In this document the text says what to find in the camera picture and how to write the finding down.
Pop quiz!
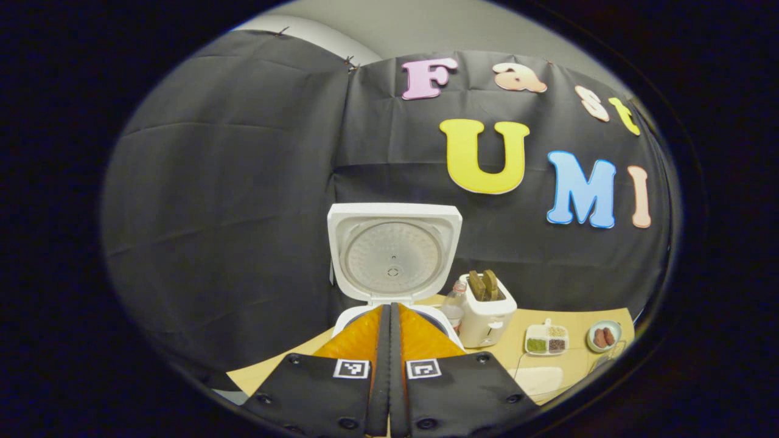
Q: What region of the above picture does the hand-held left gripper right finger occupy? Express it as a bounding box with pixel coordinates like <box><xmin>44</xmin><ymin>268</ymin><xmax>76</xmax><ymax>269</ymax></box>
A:
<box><xmin>389</xmin><ymin>302</ymin><xmax>540</xmax><ymax>438</ymax></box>

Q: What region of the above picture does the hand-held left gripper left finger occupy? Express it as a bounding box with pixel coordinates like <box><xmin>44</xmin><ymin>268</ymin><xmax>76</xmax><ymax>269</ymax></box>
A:
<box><xmin>243</xmin><ymin>303</ymin><xmax>391</xmax><ymax>438</ymax></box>

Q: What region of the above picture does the white rice cooker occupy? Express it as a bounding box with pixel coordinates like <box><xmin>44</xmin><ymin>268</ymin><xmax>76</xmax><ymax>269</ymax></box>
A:
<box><xmin>326</xmin><ymin>202</ymin><xmax>467</xmax><ymax>352</ymax></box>

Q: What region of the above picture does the clear box of rice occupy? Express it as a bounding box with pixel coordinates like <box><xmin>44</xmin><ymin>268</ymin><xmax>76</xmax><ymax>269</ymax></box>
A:
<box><xmin>510</xmin><ymin>364</ymin><xmax>565</xmax><ymax>400</ymax></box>

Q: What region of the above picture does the clear plastic bottle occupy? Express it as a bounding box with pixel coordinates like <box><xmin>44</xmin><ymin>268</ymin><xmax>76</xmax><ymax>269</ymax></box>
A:
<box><xmin>439</xmin><ymin>279</ymin><xmax>469</xmax><ymax>333</ymax></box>

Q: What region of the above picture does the white toaster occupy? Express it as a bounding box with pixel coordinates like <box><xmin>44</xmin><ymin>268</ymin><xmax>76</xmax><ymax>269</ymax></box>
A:
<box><xmin>457</xmin><ymin>273</ymin><xmax>519</xmax><ymax>349</ymax></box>

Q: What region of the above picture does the white divided grain dish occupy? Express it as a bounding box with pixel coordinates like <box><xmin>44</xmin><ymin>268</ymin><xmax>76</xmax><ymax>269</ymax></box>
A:
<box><xmin>524</xmin><ymin>318</ymin><xmax>570</xmax><ymax>357</ymax></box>

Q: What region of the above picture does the pale green plate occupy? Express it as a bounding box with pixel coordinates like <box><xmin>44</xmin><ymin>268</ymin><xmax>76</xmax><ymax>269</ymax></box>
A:
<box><xmin>586</xmin><ymin>319</ymin><xmax>623</xmax><ymax>354</ymax></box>

